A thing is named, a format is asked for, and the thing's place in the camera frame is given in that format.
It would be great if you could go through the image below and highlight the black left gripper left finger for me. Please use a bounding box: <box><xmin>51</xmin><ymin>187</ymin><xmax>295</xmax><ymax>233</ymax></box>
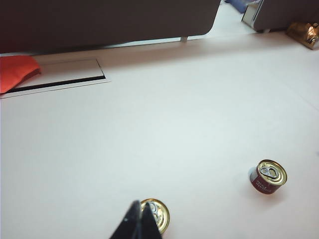
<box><xmin>109</xmin><ymin>200</ymin><xmax>142</xmax><ymax>239</ymax></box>

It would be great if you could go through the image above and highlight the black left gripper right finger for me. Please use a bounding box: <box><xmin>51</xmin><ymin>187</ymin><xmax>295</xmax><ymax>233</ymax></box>
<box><xmin>134</xmin><ymin>202</ymin><xmax>163</xmax><ymax>239</ymax></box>

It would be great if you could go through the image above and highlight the red tomato paste can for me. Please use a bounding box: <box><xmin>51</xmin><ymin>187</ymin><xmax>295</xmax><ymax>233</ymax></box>
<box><xmin>139</xmin><ymin>198</ymin><xmax>170</xmax><ymax>235</ymax></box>
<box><xmin>248</xmin><ymin>159</ymin><xmax>288</xmax><ymax>195</ymax></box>

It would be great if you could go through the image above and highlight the orange cloth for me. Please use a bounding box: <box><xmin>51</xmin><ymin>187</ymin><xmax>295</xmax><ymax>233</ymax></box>
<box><xmin>0</xmin><ymin>55</ymin><xmax>42</xmax><ymax>95</ymax></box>

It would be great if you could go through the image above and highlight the wide brown desk partition panel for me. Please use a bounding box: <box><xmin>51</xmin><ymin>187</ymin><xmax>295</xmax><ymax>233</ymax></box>
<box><xmin>0</xmin><ymin>0</ymin><xmax>222</xmax><ymax>54</ymax></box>

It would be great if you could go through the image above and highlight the white panel edge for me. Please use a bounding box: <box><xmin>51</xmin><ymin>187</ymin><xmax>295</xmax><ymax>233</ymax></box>
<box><xmin>241</xmin><ymin>0</ymin><xmax>265</xmax><ymax>28</ymax></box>

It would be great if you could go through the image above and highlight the blue bag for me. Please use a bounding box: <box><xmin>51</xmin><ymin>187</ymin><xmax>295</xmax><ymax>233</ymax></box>
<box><xmin>224</xmin><ymin>0</ymin><xmax>252</xmax><ymax>13</ymax></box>

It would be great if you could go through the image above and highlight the shiny gold brown object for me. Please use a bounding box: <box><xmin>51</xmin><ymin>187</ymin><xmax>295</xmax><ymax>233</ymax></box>
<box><xmin>286</xmin><ymin>22</ymin><xmax>319</xmax><ymax>51</ymax></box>

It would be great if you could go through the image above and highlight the white desk cable tray lid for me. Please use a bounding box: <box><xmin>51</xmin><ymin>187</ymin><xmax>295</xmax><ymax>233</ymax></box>
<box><xmin>0</xmin><ymin>58</ymin><xmax>112</xmax><ymax>100</ymax></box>

